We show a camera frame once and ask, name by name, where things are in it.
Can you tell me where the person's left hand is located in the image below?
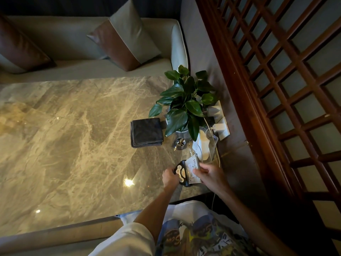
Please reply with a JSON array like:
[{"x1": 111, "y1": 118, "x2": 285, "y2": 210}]
[{"x1": 162, "y1": 167, "x2": 180, "y2": 190}]

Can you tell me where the wooden lattice window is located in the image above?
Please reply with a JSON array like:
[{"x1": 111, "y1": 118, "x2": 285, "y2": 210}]
[{"x1": 196, "y1": 0, "x2": 341, "y2": 238}]

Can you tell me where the acrylic sign with black base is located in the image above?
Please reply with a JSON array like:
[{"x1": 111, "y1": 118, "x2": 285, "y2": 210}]
[{"x1": 174, "y1": 154, "x2": 202, "y2": 187}]

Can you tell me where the person's right forearm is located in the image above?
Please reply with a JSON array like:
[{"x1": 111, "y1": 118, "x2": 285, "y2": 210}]
[{"x1": 218, "y1": 188, "x2": 298, "y2": 256}]

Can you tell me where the person's left forearm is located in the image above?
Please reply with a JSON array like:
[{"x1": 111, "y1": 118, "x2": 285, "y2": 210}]
[{"x1": 134, "y1": 185, "x2": 176, "y2": 244}]

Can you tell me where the white charging cable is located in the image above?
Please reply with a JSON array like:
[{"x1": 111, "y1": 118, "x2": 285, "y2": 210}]
[{"x1": 204, "y1": 117, "x2": 222, "y2": 211}]

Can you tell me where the white wall socket with chargers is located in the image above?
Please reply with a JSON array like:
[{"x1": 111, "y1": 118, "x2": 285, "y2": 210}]
[{"x1": 207, "y1": 100, "x2": 231, "y2": 141}]

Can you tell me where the brown and white cushion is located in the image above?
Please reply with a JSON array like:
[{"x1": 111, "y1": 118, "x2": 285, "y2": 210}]
[
  {"x1": 0, "y1": 12, "x2": 56, "y2": 74},
  {"x1": 86, "y1": 0, "x2": 162, "y2": 72}
]

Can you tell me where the person's white printed shirt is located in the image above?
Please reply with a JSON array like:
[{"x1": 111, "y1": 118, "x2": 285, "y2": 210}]
[{"x1": 88, "y1": 200, "x2": 264, "y2": 256}]

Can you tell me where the clear acrylic card holder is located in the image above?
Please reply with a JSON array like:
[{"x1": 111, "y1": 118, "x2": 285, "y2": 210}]
[{"x1": 191, "y1": 128, "x2": 219, "y2": 163}]

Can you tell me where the beige sofa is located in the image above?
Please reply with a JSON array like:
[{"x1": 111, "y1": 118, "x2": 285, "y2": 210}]
[{"x1": 0, "y1": 16, "x2": 189, "y2": 84}]

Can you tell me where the small metal toothpick holder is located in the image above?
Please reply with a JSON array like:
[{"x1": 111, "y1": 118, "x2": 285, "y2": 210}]
[{"x1": 174, "y1": 137, "x2": 187, "y2": 151}]

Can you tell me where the marble table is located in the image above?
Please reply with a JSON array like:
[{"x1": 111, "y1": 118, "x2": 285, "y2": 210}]
[{"x1": 0, "y1": 76, "x2": 222, "y2": 238}]

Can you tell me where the dark cleaning cloth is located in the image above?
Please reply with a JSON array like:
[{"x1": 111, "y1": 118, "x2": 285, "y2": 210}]
[{"x1": 130, "y1": 117, "x2": 164, "y2": 149}]

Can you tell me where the person's right hand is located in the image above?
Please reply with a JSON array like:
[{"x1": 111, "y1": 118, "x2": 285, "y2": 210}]
[{"x1": 193, "y1": 162, "x2": 229, "y2": 196}]

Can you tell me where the green potted plant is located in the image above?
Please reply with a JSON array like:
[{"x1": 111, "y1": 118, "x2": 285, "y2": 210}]
[{"x1": 148, "y1": 64, "x2": 218, "y2": 142}]

